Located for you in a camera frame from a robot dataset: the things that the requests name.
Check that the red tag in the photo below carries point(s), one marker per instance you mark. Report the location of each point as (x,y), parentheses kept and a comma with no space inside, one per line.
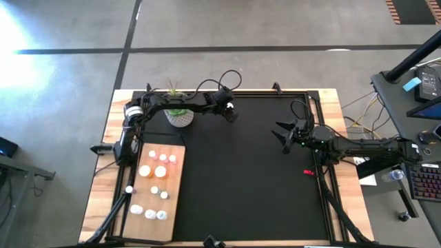
(307,172)

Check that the grey side desk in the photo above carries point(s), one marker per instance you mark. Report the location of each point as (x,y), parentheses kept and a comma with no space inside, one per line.
(17,168)

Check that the black table clamp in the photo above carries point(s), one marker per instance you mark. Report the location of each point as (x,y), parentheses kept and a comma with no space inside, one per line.
(276,87)
(148,87)

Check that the black monitor pole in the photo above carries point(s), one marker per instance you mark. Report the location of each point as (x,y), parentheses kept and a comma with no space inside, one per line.
(413,58)

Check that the clear tube with pink contents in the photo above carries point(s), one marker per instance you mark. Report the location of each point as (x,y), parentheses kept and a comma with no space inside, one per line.
(164,195)

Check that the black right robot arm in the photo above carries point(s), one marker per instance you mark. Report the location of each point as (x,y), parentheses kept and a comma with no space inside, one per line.
(365,148)

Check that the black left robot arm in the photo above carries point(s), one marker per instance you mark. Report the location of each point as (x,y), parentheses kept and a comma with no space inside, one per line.
(196,102)

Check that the white plastic medicine bottle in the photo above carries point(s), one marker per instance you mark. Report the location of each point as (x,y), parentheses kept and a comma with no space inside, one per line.
(150,214)
(161,215)
(136,209)

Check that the white paper sheet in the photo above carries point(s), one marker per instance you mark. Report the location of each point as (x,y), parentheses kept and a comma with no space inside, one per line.
(368,180)

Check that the black computer keyboard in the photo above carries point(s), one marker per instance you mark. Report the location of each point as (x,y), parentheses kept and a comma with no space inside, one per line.
(425,182)

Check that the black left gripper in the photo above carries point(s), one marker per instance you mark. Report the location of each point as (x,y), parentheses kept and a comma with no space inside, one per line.
(222,98)

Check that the black table-level camera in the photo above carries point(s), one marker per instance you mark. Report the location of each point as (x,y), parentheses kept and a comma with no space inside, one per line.
(213,242)

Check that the dark grey desk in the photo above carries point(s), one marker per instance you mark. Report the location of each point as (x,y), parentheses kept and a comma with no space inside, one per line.
(396,113)

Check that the black aluminium table frame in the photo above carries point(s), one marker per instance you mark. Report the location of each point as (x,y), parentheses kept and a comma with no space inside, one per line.
(330,220)

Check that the black floor mat orange stripes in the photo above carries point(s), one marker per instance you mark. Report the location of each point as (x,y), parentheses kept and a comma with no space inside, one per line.
(413,12)

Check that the light blue small box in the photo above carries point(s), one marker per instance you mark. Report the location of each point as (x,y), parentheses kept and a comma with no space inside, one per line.
(412,84)

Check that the orange bottle yellow green pills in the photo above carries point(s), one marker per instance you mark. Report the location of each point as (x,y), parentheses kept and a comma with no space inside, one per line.
(229,106)

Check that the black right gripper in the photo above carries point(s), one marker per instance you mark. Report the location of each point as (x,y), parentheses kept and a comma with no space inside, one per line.
(301,136)

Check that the pink pill bottle white cap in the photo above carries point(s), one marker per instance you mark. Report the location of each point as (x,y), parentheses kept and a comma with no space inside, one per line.
(163,157)
(172,158)
(152,154)

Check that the wooden shelf board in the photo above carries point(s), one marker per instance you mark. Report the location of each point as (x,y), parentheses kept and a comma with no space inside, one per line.
(172,224)

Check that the blue pill bottle white cap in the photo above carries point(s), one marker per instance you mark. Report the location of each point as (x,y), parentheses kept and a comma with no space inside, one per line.
(129,189)
(154,189)

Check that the clear plastic water bottle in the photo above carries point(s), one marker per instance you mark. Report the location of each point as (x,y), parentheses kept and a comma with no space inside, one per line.
(392,176)

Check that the orange bottle with orange capsules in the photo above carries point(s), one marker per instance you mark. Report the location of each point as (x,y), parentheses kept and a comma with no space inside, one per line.
(160,171)

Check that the black power adapter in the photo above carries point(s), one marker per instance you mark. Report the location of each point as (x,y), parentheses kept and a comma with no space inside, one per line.
(429,84)

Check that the black computer mouse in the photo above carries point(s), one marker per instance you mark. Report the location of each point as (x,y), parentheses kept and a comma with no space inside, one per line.
(427,137)

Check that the black device with blue light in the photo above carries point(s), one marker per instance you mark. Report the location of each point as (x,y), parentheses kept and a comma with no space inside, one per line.
(7,147)

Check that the orange pill bottle white cap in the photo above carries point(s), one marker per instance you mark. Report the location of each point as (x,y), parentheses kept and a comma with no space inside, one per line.
(145,170)

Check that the black table mat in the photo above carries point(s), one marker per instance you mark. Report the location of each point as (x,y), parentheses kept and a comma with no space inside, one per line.
(241,189)

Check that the dark screen with blue glow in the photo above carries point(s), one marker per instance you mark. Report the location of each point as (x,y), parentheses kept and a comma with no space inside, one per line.
(427,112)

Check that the black chair caster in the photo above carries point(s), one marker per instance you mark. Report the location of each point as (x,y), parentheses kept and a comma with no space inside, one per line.
(403,216)

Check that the green spiky plant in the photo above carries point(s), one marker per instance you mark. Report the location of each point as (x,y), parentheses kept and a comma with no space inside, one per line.
(177,112)

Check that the white triangle pattern plant pot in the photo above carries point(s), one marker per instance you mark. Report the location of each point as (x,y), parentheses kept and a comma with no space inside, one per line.
(179,120)

